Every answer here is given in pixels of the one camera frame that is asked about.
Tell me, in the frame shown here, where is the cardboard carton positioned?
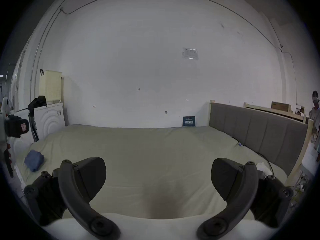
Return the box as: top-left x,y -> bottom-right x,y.
271,101 -> 292,112

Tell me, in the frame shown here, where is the folded blue garment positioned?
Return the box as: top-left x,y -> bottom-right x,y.
24,149 -> 45,172

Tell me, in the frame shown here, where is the thin dark cable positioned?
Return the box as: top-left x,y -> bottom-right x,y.
235,141 -> 273,176

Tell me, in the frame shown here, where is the person's left hand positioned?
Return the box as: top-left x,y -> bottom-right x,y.
6,143 -> 13,165

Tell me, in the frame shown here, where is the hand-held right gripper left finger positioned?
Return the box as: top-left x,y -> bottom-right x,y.
24,157 -> 121,240

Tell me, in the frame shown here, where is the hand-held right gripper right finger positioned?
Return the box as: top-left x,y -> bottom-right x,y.
196,158 -> 294,240

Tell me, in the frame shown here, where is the paper sheet on wall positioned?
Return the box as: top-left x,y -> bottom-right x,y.
182,47 -> 199,61

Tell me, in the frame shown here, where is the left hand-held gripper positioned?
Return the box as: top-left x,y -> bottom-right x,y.
0,96 -> 30,178

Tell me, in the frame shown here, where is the bed with pale green sheet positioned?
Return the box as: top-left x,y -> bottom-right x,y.
14,124 -> 288,219

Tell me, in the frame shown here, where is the grey padded headboard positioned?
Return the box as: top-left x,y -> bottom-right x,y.
209,102 -> 308,177

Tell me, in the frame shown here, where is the white washing machine with basket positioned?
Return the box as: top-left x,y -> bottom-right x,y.
28,69 -> 67,142

